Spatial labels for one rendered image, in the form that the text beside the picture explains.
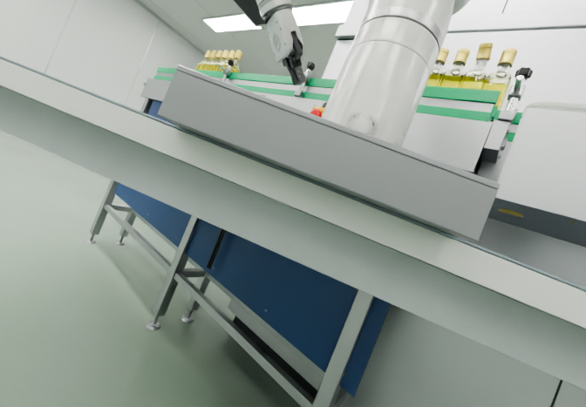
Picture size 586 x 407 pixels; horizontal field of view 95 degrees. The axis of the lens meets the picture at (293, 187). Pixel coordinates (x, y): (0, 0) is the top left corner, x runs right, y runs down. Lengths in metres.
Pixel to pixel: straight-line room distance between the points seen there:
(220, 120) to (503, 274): 0.31
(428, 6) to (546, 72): 0.76
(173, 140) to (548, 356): 0.47
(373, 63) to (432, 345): 0.86
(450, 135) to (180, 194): 0.62
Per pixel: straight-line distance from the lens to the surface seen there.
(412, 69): 0.40
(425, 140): 0.76
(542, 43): 1.21
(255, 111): 0.27
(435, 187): 0.26
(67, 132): 0.50
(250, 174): 0.30
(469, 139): 0.75
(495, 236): 1.01
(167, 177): 0.39
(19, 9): 6.09
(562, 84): 1.14
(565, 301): 0.37
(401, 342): 1.06
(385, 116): 0.36
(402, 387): 1.09
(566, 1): 1.34
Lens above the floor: 0.73
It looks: 1 degrees up
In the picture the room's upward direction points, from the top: 22 degrees clockwise
